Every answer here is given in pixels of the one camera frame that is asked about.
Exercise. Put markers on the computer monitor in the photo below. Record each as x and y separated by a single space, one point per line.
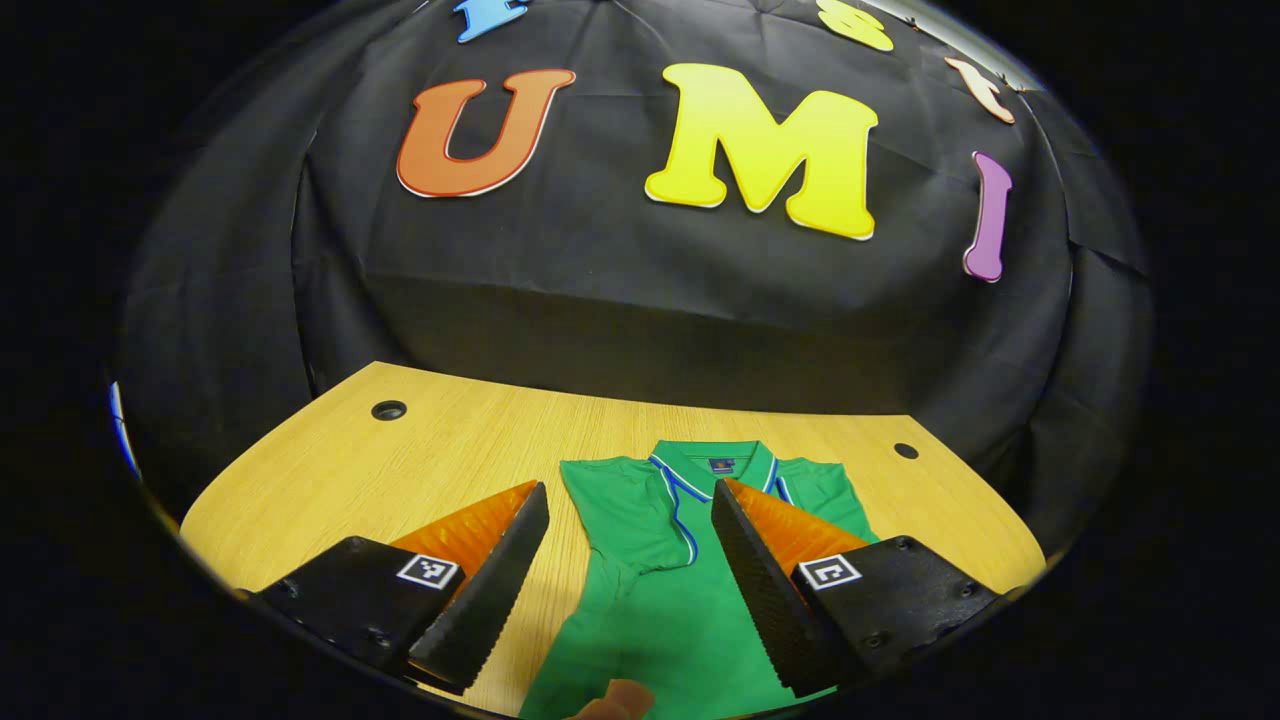
122 430

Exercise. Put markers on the green polo T-shirt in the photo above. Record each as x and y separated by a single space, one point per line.
650 620

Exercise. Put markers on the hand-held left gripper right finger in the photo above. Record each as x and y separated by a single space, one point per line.
760 590

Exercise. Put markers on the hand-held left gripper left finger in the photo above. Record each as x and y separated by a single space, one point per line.
495 590

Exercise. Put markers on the black backdrop cloth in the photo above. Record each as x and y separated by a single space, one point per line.
620 300

